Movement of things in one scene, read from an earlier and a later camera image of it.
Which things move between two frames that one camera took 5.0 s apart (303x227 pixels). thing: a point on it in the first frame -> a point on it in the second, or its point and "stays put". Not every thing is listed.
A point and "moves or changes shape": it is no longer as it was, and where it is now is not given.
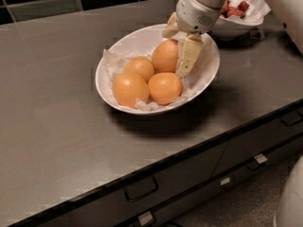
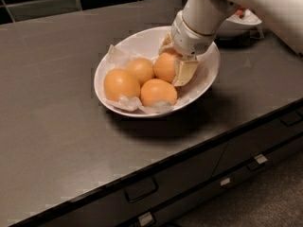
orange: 165,55 moves or changes shape
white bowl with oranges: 136,72 stays put
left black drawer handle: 141,189 stays put
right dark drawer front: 246,145 stays put
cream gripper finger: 172,26 -> 168,44
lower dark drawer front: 174,213 stays put
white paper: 193,80 -> 119,61
